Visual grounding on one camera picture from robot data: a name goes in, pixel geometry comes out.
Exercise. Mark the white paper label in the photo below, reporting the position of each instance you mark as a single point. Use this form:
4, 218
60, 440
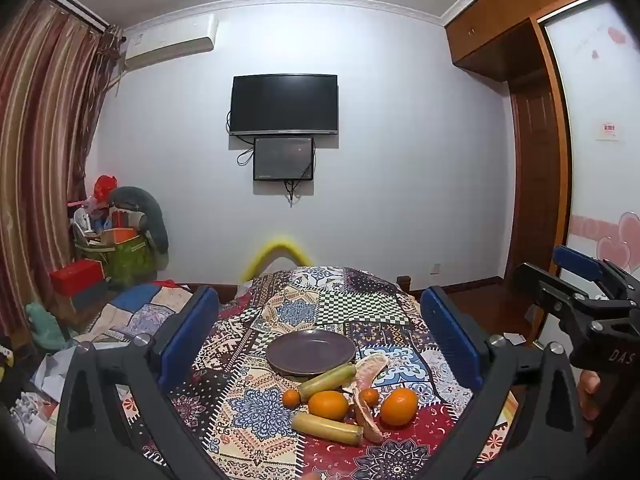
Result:
611, 131

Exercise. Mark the white papers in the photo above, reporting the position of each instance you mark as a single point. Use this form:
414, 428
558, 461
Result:
47, 380

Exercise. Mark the yellow foam tube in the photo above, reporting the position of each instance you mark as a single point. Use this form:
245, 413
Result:
280, 249

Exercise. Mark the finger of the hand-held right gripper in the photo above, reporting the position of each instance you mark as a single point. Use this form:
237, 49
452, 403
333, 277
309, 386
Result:
537, 285
575, 260

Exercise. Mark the striped brown curtain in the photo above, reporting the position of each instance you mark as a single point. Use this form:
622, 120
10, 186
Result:
40, 160

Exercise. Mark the small black wall panel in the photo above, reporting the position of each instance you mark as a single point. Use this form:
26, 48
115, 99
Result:
283, 158

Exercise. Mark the wooden bedpost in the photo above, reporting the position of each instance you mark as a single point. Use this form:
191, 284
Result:
402, 282

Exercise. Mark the dark purple plate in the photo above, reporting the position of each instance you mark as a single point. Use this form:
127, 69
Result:
310, 352

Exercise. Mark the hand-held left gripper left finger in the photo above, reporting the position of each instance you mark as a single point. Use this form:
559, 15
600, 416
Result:
186, 342

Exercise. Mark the white curtain rail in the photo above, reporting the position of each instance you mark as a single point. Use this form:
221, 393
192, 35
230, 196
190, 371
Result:
75, 7

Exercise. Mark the peeled pomelo segment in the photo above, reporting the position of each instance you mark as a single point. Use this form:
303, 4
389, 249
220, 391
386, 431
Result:
367, 422
372, 364

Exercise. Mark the small tangerine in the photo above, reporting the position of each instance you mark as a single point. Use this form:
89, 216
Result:
291, 398
370, 396

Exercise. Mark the brown wooden door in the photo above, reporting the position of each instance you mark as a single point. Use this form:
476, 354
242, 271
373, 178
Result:
535, 185

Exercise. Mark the patchwork printed blanket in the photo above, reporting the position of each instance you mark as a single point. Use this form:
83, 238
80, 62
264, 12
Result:
260, 410

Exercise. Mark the white plastic basket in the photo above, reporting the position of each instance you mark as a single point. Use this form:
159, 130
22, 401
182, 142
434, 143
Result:
82, 220

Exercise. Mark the black wall television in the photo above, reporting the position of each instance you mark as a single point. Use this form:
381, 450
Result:
284, 105

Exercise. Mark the white wardrobe sliding door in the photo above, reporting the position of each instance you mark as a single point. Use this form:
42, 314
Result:
595, 185

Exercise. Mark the red box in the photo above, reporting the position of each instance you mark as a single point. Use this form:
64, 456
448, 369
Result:
77, 276

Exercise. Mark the orange box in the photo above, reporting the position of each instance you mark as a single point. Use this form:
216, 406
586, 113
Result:
119, 235

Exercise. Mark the large orange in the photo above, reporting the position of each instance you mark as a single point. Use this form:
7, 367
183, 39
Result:
399, 406
328, 405

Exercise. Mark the white air conditioner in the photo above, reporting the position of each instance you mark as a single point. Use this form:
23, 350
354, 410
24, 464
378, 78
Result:
170, 45

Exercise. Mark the wooden overhead cabinet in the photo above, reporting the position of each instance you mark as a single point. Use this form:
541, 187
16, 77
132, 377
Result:
505, 15

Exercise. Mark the red plastic bag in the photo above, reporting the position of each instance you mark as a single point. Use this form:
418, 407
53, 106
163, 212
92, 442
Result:
104, 187

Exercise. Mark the person's right hand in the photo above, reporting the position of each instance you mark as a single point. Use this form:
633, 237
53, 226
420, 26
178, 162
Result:
590, 392

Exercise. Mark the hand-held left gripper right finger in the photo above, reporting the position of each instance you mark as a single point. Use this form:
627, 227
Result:
452, 342

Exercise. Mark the white wall socket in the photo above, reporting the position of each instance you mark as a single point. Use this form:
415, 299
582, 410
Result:
436, 268

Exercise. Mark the green bag with clutter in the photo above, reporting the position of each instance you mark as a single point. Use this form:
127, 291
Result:
152, 210

